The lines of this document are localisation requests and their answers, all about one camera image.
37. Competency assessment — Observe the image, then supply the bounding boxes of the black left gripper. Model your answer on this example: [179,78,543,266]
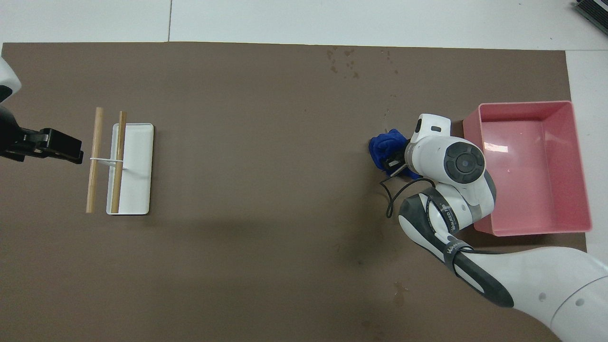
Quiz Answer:
[0,105,85,165]

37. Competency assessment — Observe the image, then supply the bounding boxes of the long light wooden rod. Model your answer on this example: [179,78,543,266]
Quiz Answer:
[86,107,105,213]

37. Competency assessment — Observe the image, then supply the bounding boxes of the white wooden towel rack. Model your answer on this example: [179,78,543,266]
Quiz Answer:
[90,123,154,216]

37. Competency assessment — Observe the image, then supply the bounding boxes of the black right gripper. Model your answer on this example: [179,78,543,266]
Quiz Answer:
[384,139,410,171]

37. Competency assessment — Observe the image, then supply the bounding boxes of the grey keyboard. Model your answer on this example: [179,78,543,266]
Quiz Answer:
[572,0,608,24]

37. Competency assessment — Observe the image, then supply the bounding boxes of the blue microfibre towel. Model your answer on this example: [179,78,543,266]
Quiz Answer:
[370,128,422,180]

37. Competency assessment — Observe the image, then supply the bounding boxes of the brown table mat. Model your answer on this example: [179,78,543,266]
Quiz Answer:
[0,42,598,342]

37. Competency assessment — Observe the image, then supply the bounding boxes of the pink plastic bin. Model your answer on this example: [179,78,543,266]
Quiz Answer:
[463,101,593,237]

